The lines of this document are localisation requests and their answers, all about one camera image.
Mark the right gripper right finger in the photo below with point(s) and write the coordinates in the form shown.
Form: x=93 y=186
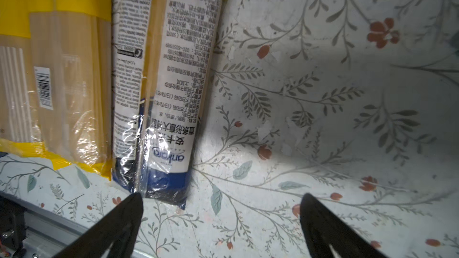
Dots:
x=325 y=233

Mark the yellow pastatime spaghetti pack left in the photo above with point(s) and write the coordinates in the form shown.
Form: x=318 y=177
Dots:
x=20 y=130

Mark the yellow spaghetti pack barcode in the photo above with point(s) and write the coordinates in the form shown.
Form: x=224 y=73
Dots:
x=71 y=57

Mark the blue white spaghetti pack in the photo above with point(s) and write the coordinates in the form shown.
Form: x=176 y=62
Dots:
x=164 y=49

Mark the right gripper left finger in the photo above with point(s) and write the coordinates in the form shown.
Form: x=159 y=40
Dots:
x=114 y=236

